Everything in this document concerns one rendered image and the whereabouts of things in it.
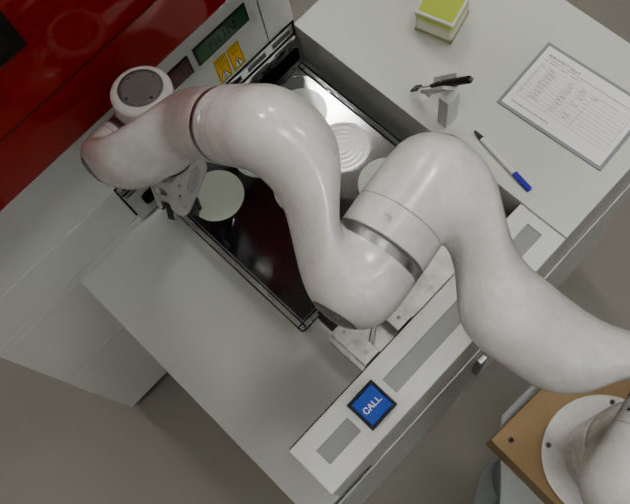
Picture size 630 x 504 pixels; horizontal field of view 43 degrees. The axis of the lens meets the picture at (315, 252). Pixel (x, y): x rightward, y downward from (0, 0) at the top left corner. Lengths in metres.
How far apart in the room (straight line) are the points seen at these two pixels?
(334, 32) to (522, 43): 0.33
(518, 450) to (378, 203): 0.64
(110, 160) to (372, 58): 0.60
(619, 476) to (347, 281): 0.36
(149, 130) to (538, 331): 0.51
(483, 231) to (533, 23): 0.76
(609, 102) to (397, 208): 0.74
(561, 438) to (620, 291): 1.10
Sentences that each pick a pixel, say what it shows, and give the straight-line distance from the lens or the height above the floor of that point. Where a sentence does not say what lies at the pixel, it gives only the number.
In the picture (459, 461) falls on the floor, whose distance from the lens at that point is 2.22.
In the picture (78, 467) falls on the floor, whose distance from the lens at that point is 2.39.
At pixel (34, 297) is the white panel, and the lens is 1.51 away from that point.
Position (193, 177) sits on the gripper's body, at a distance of 1.25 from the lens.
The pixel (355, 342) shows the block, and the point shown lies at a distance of 1.33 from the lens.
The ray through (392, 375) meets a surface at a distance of 1.27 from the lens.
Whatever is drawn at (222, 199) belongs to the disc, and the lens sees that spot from 1.45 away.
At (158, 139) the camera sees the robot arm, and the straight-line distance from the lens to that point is 0.99.
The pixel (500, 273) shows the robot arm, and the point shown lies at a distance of 0.81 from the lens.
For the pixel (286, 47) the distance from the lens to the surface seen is 1.52.
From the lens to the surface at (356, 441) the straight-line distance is 1.25.
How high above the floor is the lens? 2.21
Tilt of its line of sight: 71 degrees down
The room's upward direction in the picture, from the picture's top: 20 degrees counter-clockwise
